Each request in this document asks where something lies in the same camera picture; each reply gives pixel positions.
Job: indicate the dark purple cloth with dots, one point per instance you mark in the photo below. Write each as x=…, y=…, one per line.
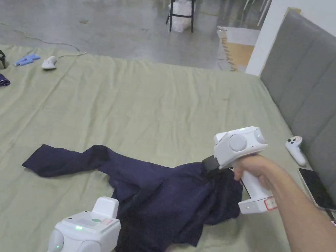
x=3, y=80

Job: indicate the blue plastic object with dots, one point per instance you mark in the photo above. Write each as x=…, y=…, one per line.
x=26, y=60

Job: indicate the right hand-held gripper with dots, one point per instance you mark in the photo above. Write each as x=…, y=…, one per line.
x=241, y=147

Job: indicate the white hand controller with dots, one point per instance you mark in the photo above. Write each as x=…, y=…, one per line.
x=296, y=150

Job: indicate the person's right forearm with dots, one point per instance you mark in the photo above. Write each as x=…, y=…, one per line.
x=307, y=210

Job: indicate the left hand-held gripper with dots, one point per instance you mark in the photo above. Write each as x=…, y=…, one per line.
x=86, y=231

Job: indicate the black smartphone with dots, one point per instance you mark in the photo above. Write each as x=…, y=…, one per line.
x=316, y=187

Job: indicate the dark blue shirt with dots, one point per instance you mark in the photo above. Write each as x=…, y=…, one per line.
x=157, y=194

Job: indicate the bed with pale green sheet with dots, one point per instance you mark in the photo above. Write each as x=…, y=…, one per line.
x=147, y=105

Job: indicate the white handheld device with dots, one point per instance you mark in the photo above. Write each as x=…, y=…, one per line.
x=48, y=63

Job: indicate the person's right hand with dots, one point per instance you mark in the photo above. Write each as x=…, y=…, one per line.
x=253, y=168

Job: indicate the grey padded headboard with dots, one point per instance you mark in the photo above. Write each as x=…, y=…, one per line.
x=304, y=78

